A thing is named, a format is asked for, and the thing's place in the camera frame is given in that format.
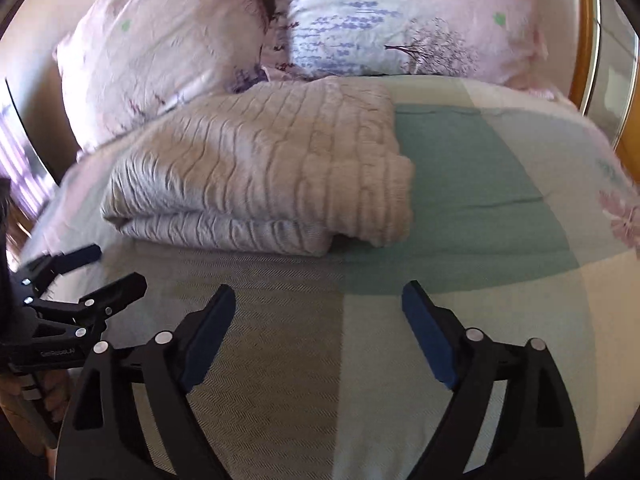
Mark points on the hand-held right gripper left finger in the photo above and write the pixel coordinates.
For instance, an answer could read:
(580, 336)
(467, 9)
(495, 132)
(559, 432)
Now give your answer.
(209, 342)

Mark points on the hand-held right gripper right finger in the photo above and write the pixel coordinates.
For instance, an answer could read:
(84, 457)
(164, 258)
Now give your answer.
(431, 336)

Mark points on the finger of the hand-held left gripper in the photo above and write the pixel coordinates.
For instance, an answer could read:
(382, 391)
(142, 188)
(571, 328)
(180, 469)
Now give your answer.
(75, 256)
(117, 290)

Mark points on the person's left hand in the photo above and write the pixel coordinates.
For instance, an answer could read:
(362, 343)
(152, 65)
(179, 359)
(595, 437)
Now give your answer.
(54, 394)

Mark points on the purple striped curtain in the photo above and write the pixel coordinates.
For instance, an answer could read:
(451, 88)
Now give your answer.
(20, 155)

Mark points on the green white checked bed sheet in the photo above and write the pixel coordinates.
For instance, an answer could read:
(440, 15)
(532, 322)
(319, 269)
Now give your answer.
(475, 200)

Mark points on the folded grey quilted blanket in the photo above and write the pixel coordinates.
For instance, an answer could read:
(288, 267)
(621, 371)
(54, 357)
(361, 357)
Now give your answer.
(260, 170)

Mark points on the pink floral pillow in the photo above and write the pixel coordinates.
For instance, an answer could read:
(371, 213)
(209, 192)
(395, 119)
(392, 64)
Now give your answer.
(165, 45)

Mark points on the white purple floral pillow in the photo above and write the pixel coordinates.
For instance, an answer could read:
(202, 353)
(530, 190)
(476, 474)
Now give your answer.
(400, 17)

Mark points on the wooden bed frame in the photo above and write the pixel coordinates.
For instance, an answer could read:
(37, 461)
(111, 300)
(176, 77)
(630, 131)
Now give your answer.
(587, 60)

